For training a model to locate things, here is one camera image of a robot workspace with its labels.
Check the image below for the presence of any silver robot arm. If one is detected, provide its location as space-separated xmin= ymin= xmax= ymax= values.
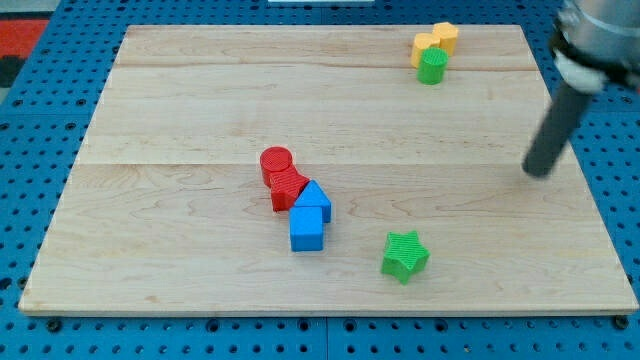
xmin=549 ymin=0 xmax=639 ymax=94

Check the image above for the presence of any red star block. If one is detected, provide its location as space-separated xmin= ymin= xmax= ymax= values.
xmin=269 ymin=166 xmax=310 ymax=212

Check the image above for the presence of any green star block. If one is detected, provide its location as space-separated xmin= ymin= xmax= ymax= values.
xmin=381 ymin=230 xmax=430 ymax=285

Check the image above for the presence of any blue triangle block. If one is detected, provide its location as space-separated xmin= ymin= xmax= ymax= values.
xmin=294 ymin=180 xmax=332 ymax=223

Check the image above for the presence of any blue cube block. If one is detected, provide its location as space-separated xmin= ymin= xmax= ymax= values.
xmin=289 ymin=207 xmax=324 ymax=252

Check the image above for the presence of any red cylinder block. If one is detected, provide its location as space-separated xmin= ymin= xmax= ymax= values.
xmin=259 ymin=146 xmax=293 ymax=188

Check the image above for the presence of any wooden board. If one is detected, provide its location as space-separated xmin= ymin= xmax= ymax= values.
xmin=19 ymin=25 xmax=638 ymax=317

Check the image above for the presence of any green cylinder block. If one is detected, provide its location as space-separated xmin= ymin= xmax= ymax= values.
xmin=416 ymin=47 xmax=449 ymax=85

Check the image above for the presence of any yellow heart block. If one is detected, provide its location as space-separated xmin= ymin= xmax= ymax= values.
xmin=410 ymin=32 xmax=440 ymax=68

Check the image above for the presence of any yellow hexagon block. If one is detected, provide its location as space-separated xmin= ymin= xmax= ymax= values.
xmin=432 ymin=22 xmax=459 ymax=56

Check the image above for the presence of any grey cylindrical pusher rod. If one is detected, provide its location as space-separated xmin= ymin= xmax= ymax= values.
xmin=521 ymin=82 xmax=593 ymax=179

